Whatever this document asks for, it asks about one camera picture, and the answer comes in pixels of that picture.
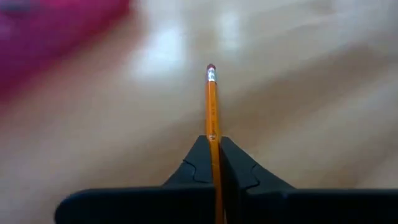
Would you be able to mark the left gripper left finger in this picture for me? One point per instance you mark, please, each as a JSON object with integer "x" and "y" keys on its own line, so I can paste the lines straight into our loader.
{"x": 140, "y": 205}

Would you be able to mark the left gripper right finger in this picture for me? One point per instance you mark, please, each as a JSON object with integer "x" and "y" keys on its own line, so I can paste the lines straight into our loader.
{"x": 311, "y": 207}

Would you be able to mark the orange pencil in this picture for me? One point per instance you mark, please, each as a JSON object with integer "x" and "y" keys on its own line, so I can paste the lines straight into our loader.
{"x": 212, "y": 109}

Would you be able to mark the pink plastic pencil box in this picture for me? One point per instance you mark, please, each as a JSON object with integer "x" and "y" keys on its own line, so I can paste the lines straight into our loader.
{"x": 46, "y": 31}

